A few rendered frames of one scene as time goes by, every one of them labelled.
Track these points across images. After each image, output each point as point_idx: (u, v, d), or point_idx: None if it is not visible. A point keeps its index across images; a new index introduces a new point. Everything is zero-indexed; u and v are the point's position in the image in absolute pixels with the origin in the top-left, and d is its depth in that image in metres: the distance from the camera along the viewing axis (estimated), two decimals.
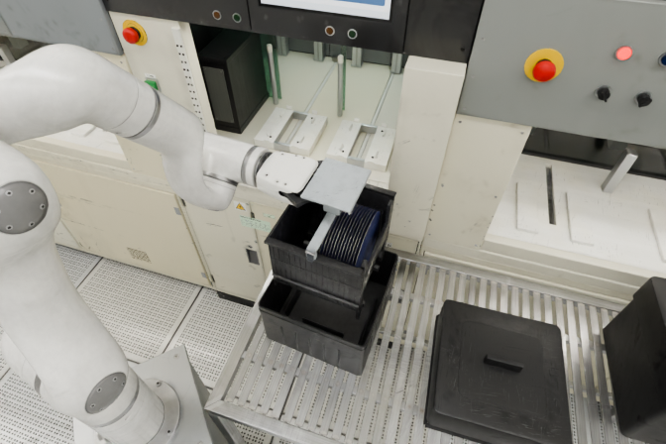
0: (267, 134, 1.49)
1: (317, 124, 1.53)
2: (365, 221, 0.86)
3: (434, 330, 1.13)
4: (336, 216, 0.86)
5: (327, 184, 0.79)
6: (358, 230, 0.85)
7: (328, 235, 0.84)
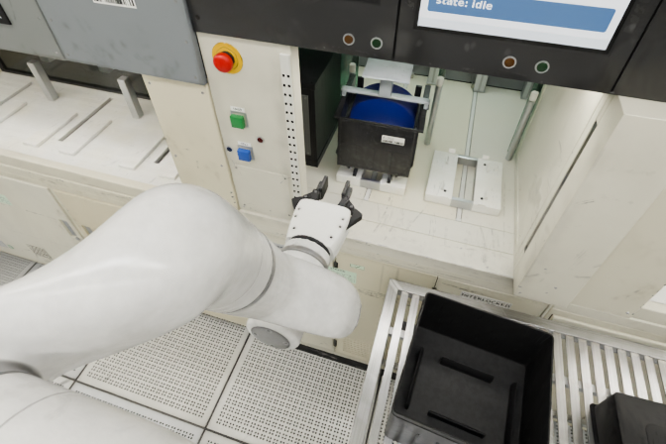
0: (350, 168, 1.27)
1: None
2: None
3: (592, 425, 0.91)
4: (387, 98, 1.13)
5: (392, 71, 1.05)
6: None
7: (401, 104, 1.14)
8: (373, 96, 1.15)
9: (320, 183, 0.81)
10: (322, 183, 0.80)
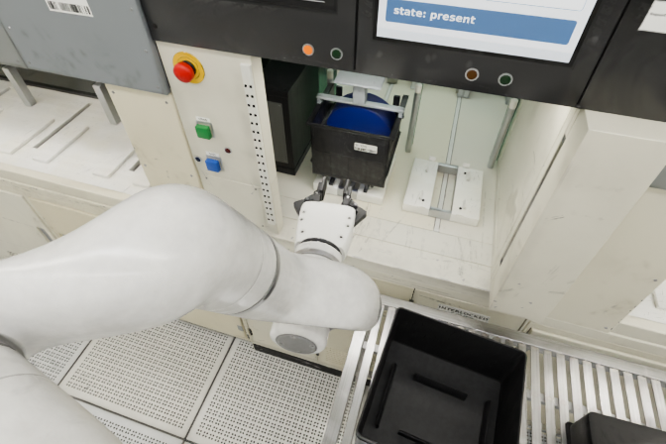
0: (327, 177, 1.25)
1: None
2: None
3: None
4: (362, 106, 1.12)
5: (365, 78, 1.04)
6: None
7: (377, 113, 1.12)
8: (348, 104, 1.13)
9: (320, 184, 0.81)
10: (322, 184, 0.80)
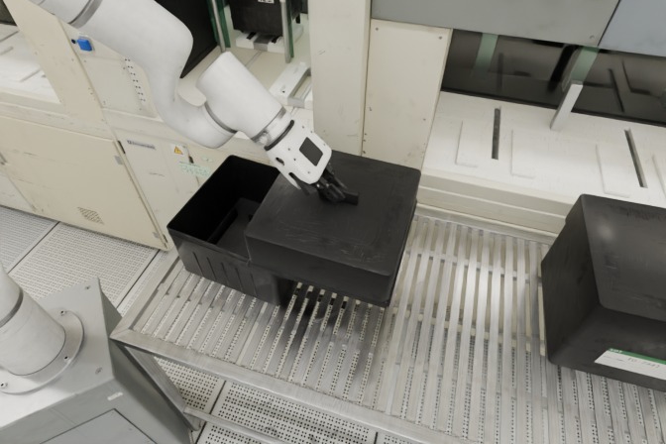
0: (247, 36, 1.65)
1: (293, 30, 1.69)
2: None
3: None
4: None
5: None
6: None
7: None
8: None
9: (329, 196, 0.81)
10: (325, 193, 0.81)
